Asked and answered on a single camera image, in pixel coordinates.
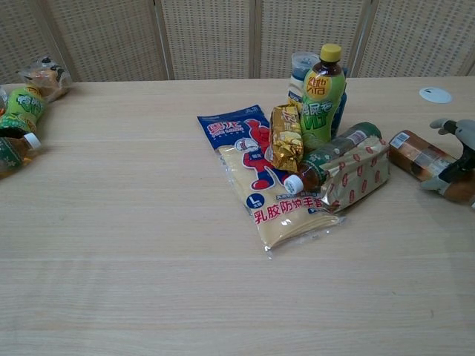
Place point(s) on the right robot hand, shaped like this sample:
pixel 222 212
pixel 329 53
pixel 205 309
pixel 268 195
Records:
pixel 462 148

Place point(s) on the brown milk tea bottle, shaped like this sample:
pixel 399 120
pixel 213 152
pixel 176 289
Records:
pixel 423 157

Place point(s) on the beige red-patterned snack bag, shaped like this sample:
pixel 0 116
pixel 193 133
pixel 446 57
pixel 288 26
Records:
pixel 356 174

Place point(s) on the dark tea bottle white cap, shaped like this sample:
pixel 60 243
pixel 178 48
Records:
pixel 326 157

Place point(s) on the green lemon tea bottle yellow cap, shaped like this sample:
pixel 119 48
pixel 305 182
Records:
pixel 318 107

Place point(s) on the gold foil snack pack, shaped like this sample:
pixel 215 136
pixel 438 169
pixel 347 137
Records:
pixel 285 138

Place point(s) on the latex gloves package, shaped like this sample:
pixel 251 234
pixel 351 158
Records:
pixel 237 174

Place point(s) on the perforated folding screen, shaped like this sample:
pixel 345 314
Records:
pixel 237 37

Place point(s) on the clear plastic bread bag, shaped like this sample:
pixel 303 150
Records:
pixel 46 79

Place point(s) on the green lemon tea bottle lying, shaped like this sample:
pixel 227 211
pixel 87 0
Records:
pixel 23 111

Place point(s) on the amber tea bottle white cap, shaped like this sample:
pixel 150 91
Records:
pixel 15 152

